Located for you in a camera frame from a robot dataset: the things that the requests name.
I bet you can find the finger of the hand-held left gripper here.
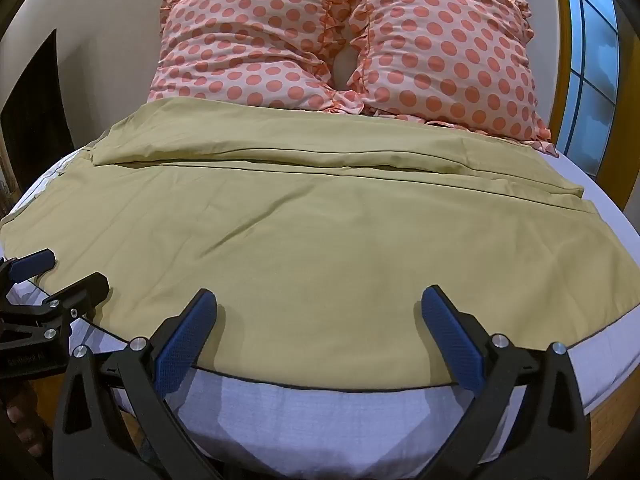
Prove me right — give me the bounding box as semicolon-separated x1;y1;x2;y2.
0;271;111;348
0;248;57;291

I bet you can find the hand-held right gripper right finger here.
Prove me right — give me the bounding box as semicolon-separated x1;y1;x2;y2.
420;285;592;480

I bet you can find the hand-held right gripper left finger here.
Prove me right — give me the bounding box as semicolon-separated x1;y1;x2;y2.
52;288;236;480

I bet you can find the olive green bed sheet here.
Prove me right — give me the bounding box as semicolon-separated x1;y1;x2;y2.
0;99;640;392

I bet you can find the person's left hand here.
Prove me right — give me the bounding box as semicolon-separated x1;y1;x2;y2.
2;385;52;458

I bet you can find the bed with white sheet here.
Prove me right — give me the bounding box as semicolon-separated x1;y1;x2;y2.
0;130;640;480

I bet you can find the dark wooden door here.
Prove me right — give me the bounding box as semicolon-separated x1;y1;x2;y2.
0;27;76;206

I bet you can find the pink polka dot pillow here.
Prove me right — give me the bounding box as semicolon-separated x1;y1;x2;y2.
345;0;561;158
147;0;368;113

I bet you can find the window with yellow frame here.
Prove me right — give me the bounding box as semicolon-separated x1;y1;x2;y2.
555;0;625;178

